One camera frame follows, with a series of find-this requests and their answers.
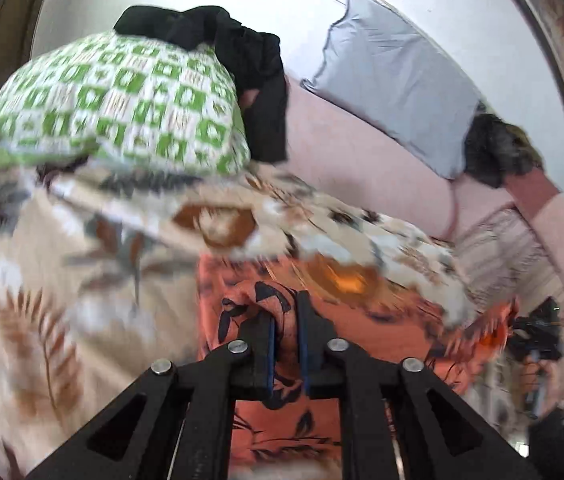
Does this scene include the striped bed sheet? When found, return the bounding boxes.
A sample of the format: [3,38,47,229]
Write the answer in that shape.
[454,207,564,322]

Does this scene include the beige leaf print blanket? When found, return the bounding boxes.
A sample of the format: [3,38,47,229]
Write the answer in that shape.
[0,160,479,480]

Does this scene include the orange floral print garment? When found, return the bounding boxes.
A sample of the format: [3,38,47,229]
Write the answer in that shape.
[197,254,519,472]

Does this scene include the grey pillow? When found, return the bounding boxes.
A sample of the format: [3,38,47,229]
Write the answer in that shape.
[301,0,486,180]

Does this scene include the green checkered pillow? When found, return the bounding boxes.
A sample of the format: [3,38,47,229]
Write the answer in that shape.
[0,30,253,179]

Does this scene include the dark furry cushion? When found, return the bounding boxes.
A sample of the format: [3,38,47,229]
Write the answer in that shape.
[462,114,546,189]

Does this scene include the pink padded bed rail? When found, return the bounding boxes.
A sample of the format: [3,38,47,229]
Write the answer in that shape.
[504,169,564,346]

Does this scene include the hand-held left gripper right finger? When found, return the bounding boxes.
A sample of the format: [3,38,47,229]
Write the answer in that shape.
[295,290,544,480]

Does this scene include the black garment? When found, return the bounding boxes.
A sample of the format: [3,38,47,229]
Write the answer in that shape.
[113,5,291,164]

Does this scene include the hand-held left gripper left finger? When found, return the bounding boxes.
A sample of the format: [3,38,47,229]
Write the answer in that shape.
[27,307,278,480]

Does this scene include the pink bolster cushion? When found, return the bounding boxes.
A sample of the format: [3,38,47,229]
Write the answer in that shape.
[282,75,518,242]

